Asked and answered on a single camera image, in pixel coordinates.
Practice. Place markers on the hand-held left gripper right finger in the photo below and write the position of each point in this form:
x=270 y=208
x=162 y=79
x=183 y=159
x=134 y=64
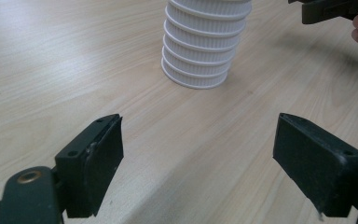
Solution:
x=320 y=168

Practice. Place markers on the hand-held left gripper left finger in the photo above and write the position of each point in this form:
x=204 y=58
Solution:
x=87 y=168

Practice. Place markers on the stack of paper cups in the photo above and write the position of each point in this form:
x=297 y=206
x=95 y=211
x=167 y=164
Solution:
x=199 y=46

